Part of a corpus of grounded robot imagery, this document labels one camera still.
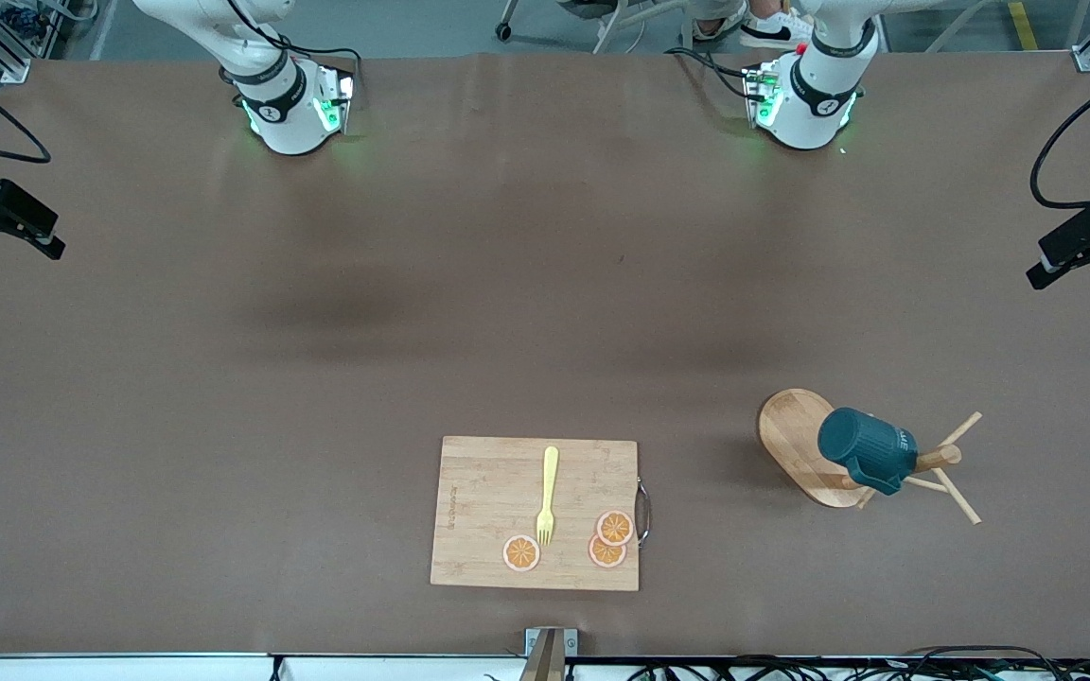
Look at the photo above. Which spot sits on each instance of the dark teal mug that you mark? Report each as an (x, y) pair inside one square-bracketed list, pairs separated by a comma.
[(862, 445)]

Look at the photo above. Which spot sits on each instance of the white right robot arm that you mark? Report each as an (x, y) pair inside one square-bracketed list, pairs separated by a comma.
[(290, 123)]

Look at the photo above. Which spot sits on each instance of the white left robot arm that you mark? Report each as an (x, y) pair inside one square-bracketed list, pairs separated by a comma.
[(805, 113)]

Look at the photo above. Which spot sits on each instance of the wooden mug rack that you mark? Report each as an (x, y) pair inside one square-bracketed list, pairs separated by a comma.
[(791, 435)]

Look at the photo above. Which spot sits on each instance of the white sneaker black swoosh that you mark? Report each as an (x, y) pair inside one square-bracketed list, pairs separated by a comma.
[(772, 31)]

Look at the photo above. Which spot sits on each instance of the office chair base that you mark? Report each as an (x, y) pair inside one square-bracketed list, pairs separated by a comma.
[(503, 32)]

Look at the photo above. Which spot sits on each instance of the orange slice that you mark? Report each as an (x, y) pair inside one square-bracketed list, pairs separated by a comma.
[(602, 556), (615, 528), (521, 553)]

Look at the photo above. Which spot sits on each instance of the bamboo cutting board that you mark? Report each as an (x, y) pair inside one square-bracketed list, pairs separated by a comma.
[(488, 511)]

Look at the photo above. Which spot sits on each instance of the yellow plastic fork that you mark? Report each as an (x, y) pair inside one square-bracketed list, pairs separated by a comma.
[(551, 473)]

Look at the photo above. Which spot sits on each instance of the white table edge rail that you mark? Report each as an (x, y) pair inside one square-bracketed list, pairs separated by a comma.
[(81, 669)]

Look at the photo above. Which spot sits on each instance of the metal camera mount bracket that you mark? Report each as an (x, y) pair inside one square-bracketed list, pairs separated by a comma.
[(550, 653)]

